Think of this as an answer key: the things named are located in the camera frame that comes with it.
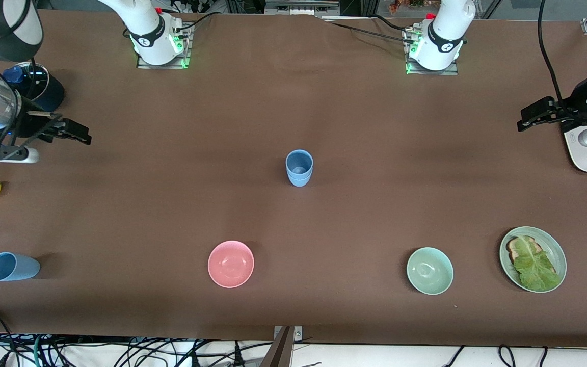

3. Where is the glass lid with blue knob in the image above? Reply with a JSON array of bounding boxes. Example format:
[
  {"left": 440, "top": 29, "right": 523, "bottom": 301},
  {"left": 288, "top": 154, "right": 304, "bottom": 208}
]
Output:
[{"left": 2, "top": 62, "right": 49, "bottom": 100}]

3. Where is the brown bread slice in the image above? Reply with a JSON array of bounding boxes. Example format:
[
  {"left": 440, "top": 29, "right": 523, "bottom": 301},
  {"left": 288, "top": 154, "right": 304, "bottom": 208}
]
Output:
[{"left": 506, "top": 235, "right": 557, "bottom": 276}]

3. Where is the mint green plate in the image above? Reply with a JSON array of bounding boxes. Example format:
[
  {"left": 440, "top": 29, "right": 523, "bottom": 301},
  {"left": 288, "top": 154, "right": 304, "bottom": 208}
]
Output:
[{"left": 499, "top": 226, "right": 567, "bottom": 294}]

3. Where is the green lettuce leaf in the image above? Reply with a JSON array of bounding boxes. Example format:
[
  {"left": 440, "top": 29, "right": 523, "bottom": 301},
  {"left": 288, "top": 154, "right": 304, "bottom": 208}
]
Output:
[{"left": 513, "top": 236, "right": 562, "bottom": 292}]

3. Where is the mint green bowl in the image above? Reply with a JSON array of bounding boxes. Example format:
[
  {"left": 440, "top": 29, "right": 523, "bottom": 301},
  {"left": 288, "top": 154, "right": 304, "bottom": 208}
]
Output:
[{"left": 406, "top": 247, "right": 454, "bottom": 296}]

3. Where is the pink bowl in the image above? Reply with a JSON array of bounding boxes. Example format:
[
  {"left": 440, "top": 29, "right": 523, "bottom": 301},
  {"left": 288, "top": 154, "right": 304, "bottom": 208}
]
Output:
[{"left": 207, "top": 240, "right": 255, "bottom": 289}]

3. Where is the white power strip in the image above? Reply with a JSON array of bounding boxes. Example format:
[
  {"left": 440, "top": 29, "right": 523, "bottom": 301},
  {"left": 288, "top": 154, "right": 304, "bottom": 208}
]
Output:
[{"left": 265, "top": 0, "right": 340, "bottom": 17}]

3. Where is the dark blue pot with handle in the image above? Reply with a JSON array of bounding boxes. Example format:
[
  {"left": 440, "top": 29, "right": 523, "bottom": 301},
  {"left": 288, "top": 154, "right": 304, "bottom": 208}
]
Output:
[{"left": 16, "top": 71, "right": 65, "bottom": 114}]

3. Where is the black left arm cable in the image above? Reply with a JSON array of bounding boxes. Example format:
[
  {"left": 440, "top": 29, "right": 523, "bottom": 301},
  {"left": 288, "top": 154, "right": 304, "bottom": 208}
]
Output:
[{"left": 537, "top": 0, "right": 565, "bottom": 105}]

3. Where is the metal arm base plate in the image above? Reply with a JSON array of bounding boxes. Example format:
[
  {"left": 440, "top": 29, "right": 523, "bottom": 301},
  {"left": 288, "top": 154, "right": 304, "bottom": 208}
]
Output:
[
  {"left": 404, "top": 25, "right": 459, "bottom": 76},
  {"left": 136, "top": 20, "right": 192, "bottom": 70}
]

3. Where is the black cable to arm base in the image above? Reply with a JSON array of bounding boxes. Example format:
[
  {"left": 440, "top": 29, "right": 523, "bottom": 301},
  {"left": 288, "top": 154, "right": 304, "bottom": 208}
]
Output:
[
  {"left": 174, "top": 11, "right": 223, "bottom": 32},
  {"left": 324, "top": 14, "right": 411, "bottom": 42}
]

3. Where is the brown post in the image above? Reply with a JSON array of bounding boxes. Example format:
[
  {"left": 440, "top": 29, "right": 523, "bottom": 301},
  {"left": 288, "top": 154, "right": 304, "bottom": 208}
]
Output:
[{"left": 260, "top": 326, "right": 294, "bottom": 367}]

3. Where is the metal table bracket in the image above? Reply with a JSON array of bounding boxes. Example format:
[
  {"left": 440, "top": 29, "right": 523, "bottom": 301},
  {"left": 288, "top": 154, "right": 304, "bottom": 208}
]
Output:
[{"left": 273, "top": 325, "right": 303, "bottom": 341}]

